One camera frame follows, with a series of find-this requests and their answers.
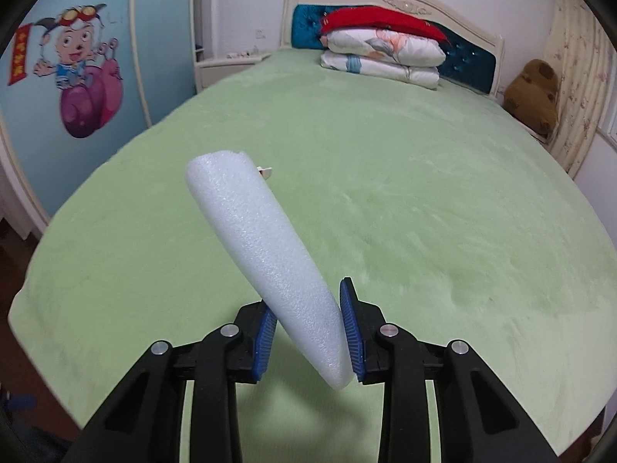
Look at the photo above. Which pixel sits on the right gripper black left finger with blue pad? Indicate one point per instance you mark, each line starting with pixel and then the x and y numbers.
pixel 141 419

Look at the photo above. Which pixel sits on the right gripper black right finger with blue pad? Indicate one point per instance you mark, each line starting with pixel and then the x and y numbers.
pixel 479 420

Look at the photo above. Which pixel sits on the white foam roll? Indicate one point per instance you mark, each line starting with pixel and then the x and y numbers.
pixel 251 225

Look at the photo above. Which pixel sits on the brown plush bear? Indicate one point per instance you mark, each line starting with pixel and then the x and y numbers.
pixel 532 97

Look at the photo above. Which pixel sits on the floral folded quilt lower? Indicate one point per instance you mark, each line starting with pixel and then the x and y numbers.
pixel 419 76

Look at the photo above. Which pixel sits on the white nightstand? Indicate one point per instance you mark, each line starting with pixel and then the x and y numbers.
pixel 209 70

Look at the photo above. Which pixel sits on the cream bed headboard blue padding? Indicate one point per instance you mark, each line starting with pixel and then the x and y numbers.
pixel 473 56

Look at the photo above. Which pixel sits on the blue cartoon wardrobe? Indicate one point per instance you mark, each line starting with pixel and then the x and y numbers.
pixel 82 78

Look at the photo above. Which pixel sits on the floral cream curtain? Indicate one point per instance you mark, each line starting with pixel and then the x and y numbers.
pixel 580 52

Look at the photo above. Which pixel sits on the red pillow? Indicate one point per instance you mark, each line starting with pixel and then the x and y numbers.
pixel 376 17

